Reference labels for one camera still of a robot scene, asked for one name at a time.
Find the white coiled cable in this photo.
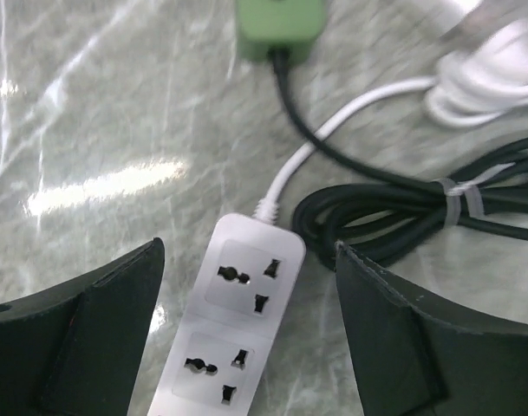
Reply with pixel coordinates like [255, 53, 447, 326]
[252, 0, 528, 224]

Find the black coiled cable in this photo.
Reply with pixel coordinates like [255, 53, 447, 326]
[270, 47, 528, 274]

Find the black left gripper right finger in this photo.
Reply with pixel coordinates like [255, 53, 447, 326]
[336, 243, 528, 415]

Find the green power strip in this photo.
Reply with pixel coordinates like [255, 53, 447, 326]
[235, 0, 327, 65]

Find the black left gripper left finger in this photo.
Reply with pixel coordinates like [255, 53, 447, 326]
[0, 238, 165, 415]

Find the white power strip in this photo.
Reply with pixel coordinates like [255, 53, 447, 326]
[148, 213, 306, 415]

